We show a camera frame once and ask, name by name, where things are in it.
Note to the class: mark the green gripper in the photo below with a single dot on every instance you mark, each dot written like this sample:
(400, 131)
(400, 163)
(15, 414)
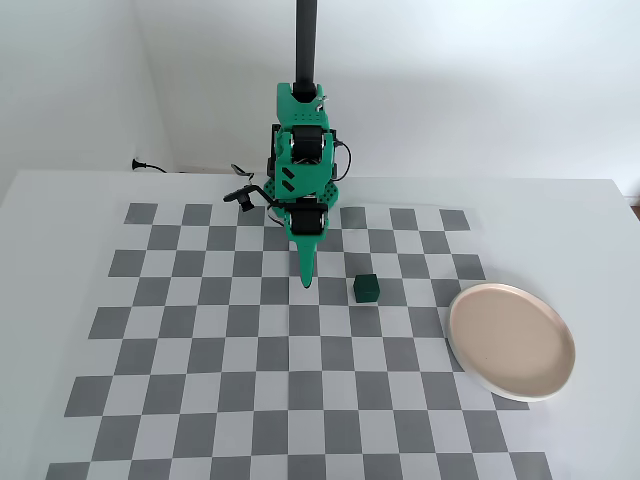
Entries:
(306, 223)

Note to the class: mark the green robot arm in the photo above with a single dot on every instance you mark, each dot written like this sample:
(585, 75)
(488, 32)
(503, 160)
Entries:
(300, 175)

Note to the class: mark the black vertical pole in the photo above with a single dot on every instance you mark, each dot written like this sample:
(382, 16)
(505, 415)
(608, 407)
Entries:
(306, 40)

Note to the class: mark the pink round plate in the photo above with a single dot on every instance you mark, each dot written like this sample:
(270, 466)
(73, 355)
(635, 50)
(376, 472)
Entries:
(510, 340)

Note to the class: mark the grey white checkerboard mat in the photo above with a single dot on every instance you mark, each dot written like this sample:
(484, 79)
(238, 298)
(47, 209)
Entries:
(250, 350)

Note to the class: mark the black wall power plug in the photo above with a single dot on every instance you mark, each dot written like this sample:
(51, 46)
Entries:
(137, 164)

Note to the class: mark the black wrist camera board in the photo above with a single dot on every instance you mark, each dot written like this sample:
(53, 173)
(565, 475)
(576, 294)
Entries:
(245, 202)

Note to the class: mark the dark green dice cube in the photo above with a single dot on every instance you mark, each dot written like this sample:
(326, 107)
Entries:
(366, 290)

